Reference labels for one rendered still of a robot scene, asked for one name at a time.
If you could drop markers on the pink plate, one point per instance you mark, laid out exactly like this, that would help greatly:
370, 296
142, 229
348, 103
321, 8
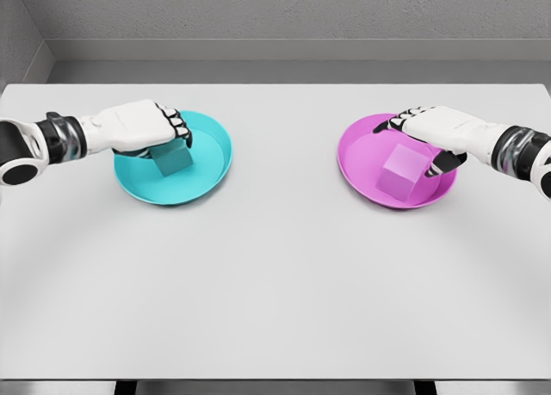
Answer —
366, 154

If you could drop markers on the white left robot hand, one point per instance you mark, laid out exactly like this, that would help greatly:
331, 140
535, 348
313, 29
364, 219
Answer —
135, 127

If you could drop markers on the cyan plate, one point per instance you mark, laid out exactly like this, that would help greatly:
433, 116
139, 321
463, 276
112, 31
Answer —
206, 162

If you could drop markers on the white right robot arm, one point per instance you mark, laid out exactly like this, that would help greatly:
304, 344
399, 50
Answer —
514, 147

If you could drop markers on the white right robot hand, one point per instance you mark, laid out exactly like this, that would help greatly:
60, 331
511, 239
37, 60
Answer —
443, 127

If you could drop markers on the pink block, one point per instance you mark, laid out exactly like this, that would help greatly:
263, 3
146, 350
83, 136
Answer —
400, 173

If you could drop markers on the cyan block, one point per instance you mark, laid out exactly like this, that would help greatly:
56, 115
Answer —
174, 160

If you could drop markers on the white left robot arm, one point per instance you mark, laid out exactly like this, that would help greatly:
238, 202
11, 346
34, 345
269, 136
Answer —
47, 140

